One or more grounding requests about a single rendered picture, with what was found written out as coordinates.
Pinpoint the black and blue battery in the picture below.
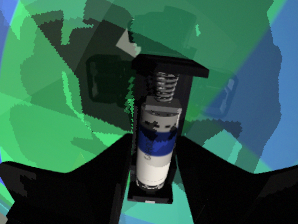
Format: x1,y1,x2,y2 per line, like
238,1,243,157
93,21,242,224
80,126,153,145
136,101,180,192

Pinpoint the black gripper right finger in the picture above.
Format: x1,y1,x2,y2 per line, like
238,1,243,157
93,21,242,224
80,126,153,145
176,136,298,224

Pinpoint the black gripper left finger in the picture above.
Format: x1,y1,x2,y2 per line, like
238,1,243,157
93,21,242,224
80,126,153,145
0,132,133,224

